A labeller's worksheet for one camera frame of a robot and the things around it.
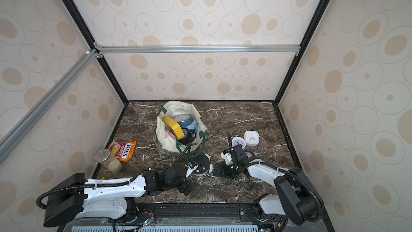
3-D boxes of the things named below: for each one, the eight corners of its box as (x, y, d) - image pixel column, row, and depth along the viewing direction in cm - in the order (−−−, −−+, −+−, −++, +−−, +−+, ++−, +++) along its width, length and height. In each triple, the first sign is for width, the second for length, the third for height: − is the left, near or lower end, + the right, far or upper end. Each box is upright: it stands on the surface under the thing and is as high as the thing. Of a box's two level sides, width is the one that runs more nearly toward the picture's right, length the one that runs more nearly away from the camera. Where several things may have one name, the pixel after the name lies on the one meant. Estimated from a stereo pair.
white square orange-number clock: (245, 146, 98) (246, 143, 95) (242, 133, 105) (244, 130, 101) (259, 146, 98) (261, 143, 95) (256, 133, 105) (258, 130, 102)
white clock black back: (194, 177, 86) (193, 174, 82) (191, 160, 92) (190, 156, 88) (214, 173, 88) (214, 169, 84) (209, 156, 94) (210, 152, 90)
